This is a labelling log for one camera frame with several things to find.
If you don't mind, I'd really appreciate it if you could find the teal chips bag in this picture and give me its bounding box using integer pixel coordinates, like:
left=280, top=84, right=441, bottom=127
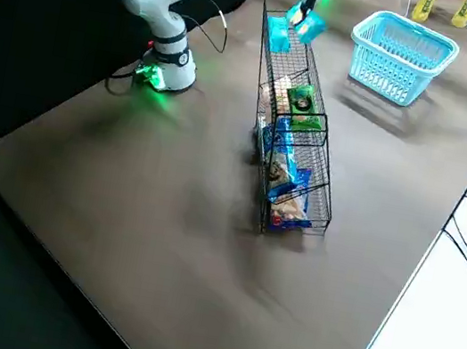
left=261, top=12, right=297, bottom=56
left=281, top=0, right=333, bottom=50

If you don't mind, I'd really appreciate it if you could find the light blue plastic basket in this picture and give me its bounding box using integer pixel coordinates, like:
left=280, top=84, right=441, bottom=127
left=340, top=4, right=464, bottom=116

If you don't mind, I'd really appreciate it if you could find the green snack bag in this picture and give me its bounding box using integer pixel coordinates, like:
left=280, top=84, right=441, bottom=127
left=279, top=80, right=330, bottom=137

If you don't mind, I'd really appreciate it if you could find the blue cracker bag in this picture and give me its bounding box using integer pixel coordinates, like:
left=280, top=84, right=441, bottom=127
left=266, top=162, right=323, bottom=236

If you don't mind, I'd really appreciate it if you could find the long blue snack packet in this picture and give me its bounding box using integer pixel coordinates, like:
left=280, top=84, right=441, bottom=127
left=250, top=113, right=312, bottom=205

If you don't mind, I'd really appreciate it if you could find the loose black cable silver plug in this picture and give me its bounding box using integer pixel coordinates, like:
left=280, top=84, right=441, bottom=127
left=176, top=0, right=237, bottom=56

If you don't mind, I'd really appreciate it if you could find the black arm base cable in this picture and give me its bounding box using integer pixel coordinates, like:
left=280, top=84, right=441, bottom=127
left=102, top=60, right=146, bottom=99

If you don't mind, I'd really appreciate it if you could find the black wire rack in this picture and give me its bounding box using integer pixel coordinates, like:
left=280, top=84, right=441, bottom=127
left=222, top=0, right=372, bottom=247

